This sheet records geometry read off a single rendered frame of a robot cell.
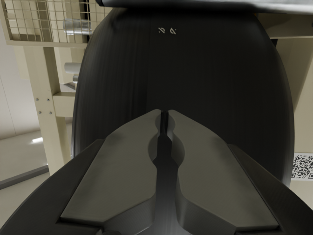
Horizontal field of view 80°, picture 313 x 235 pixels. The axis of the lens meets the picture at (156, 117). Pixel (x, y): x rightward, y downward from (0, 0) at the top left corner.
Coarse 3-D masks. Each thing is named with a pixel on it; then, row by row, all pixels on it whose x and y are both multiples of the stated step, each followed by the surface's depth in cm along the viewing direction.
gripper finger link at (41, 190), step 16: (96, 144) 8; (80, 160) 7; (64, 176) 7; (80, 176) 7; (32, 192) 6; (48, 192) 6; (64, 192) 6; (32, 208) 6; (48, 208) 6; (64, 208) 6; (16, 224) 5; (32, 224) 5; (48, 224) 5; (64, 224) 5; (80, 224) 5
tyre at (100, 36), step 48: (96, 48) 25; (144, 48) 23; (192, 48) 23; (240, 48) 23; (96, 96) 22; (144, 96) 21; (192, 96) 21; (240, 96) 21; (288, 96) 24; (240, 144) 20; (288, 144) 23
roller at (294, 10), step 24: (96, 0) 26; (120, 0) 25; (144, 0) 25; (168, 0) 25; (192, 0) 25; (216, 0) 25; (240, 0) 25; (264, 0) 25; (288, 0) 25; (312, 0) 25
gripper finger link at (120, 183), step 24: (144, 120) 10; (120, 144) 8; (144, 144) 8; (96, 168) 7; (120, 168) 7; (144, 168) 7; (96, 192) 6; (120, 192) 6; (144, 192) 6; (72, 216) 5; (96, 216) 5; (120, 216) 6; (144, 216) 6
